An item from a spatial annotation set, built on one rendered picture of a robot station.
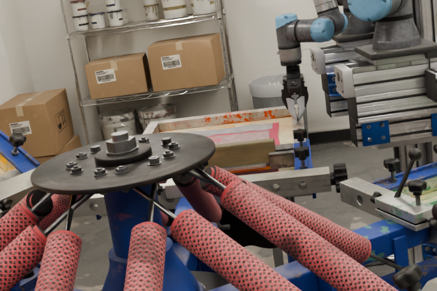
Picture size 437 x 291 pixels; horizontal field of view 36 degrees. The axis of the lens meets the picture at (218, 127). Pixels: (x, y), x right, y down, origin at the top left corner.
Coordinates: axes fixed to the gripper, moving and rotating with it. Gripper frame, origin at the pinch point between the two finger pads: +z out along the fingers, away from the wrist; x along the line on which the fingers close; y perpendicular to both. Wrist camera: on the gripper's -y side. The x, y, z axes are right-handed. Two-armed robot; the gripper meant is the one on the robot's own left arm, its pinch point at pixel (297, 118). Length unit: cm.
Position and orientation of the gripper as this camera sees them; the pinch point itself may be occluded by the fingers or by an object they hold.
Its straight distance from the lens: 229.3
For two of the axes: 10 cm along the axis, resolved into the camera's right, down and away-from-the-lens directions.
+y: 0.9, -3.0, 9.5
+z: 1.5, 9.5, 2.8
